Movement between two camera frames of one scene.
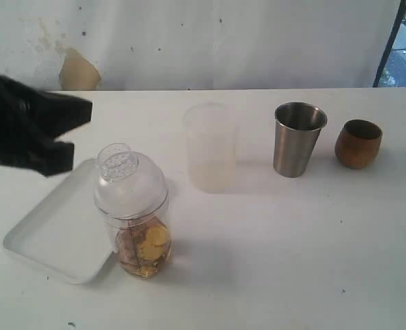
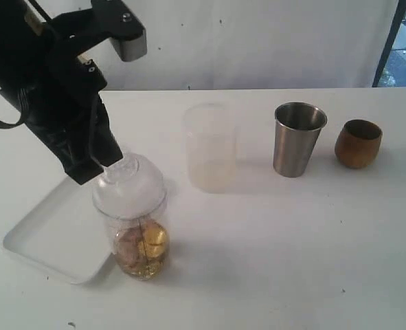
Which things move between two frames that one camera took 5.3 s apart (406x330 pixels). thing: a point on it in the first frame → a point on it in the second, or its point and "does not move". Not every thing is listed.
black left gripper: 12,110 → 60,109
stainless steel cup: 297,128 does not move
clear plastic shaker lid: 128,185 does not move
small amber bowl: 358,143 does not move
